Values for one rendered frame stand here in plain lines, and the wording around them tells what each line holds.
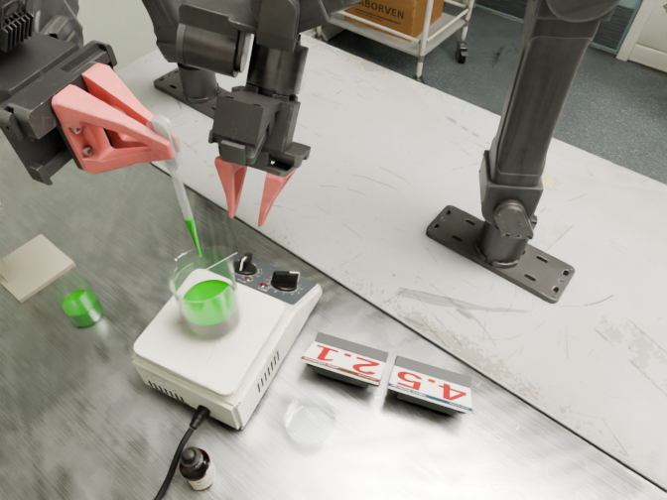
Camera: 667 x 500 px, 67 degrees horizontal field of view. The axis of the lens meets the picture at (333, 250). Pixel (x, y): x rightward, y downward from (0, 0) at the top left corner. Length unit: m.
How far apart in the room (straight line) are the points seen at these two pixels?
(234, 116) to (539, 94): 0.30
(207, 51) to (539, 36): 0.31
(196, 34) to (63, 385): 0.41
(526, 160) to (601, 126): 2.17
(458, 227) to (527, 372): 0.23
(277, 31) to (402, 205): 0.38
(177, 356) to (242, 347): 0.07
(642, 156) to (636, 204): 1.77
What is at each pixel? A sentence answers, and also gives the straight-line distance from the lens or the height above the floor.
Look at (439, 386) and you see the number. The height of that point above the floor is 0.92.
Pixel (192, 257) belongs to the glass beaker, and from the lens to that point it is 0.52.
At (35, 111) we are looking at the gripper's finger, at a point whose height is 1.25.
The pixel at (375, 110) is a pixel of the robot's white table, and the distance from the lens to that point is 0.96.
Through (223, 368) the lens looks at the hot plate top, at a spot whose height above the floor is 0.99.
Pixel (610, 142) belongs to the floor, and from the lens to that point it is 2.69.
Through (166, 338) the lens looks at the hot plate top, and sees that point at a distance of 0.56.
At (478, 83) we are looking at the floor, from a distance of 2.84.
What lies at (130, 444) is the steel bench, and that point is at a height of 0.90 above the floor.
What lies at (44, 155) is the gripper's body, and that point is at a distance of 0.43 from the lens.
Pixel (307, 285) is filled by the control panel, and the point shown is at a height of 0.94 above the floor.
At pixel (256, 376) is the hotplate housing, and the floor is 0.97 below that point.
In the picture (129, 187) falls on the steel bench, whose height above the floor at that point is 0.90.
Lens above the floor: 1.45
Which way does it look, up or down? 50 degrees down
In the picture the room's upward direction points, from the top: 2 degrees clockwise
